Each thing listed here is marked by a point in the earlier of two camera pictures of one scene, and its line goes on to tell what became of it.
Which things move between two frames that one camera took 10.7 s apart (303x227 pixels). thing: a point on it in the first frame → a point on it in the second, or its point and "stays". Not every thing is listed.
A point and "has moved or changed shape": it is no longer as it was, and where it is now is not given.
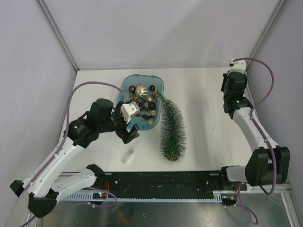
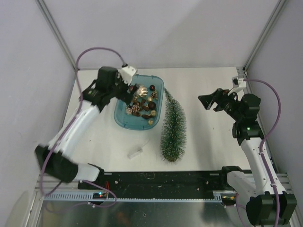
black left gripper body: [119, 125] → [121, 89]
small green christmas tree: [173, 138] has moved or changed shape
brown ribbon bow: [143, 107] stays
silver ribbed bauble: [141, 91] stays
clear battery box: [126, 157] → [133, 154]
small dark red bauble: [152, 87] stays
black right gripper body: [224, 88] → [228, 104]
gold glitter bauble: [153, 113] stays
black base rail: [168, 180] stays
